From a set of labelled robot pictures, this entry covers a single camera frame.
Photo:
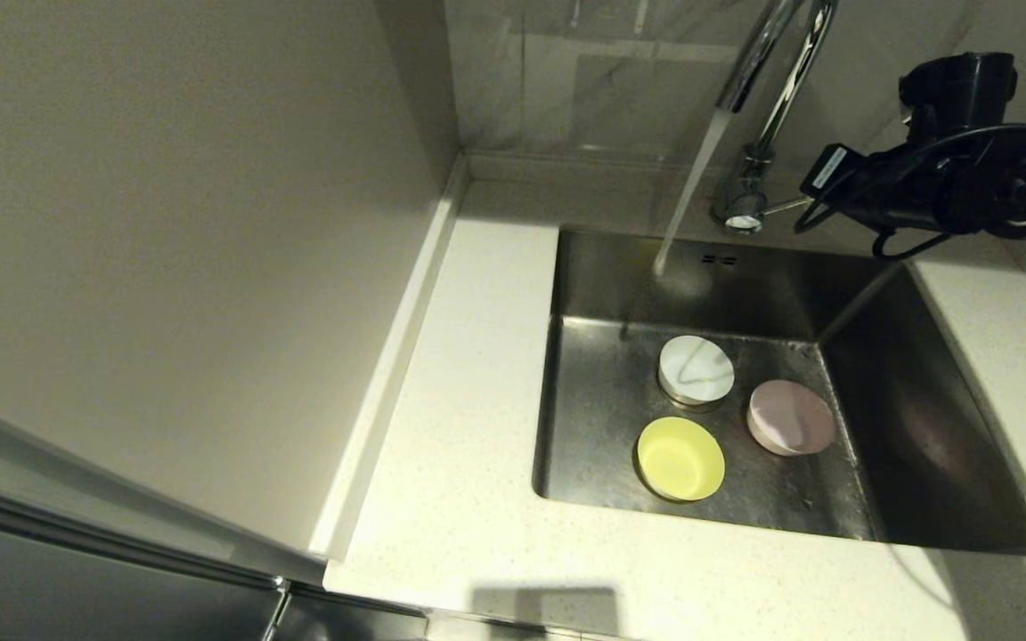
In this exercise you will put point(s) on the chrome gooseneck kitchen faucet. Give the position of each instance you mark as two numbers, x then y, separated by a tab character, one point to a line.
749	182

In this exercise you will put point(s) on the running water stream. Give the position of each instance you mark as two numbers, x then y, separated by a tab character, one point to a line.
696	178

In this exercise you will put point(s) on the beige cabinet side panel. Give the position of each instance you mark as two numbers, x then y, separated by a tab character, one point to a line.
166	223

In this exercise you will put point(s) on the yellow plastic bowl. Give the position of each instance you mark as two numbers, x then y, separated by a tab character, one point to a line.
680	458

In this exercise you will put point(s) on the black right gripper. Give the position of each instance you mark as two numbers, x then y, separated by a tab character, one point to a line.
905	191

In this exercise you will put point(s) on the grey metal appliance door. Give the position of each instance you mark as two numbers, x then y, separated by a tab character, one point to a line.
77	579

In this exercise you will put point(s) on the stainless steel sink basin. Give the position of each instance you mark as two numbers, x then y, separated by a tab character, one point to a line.
905	427

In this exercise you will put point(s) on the pink plastic bowl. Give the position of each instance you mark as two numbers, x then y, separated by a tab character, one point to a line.
791	417

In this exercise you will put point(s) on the white plastic bowl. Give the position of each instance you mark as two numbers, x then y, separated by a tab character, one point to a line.
696	367

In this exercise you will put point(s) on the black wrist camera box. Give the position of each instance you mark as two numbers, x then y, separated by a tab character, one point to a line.
829	169

